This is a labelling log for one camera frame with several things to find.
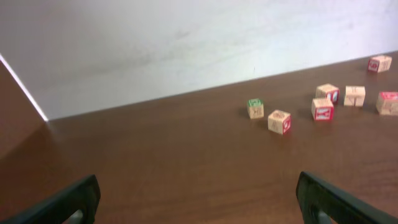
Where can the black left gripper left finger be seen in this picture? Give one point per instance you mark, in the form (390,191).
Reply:
(82,196)

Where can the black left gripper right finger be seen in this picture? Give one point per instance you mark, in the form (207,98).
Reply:
(321,202)

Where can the wooden block red bottom face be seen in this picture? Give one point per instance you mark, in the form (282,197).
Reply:
(322,109)

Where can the wooden block letter I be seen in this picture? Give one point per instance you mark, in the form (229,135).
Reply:
(354,96)

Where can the wooden block red E face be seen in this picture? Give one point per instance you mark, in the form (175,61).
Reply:
(387,103)

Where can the wooden block red shell picture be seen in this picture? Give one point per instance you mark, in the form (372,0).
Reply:
(279,121)

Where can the green R wooden block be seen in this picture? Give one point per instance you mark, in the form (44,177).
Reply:
(255,108)

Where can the wooden block number six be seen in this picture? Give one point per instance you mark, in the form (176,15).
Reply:
(328,91)

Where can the far wooden block red face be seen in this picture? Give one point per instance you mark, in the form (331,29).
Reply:
(379,63)

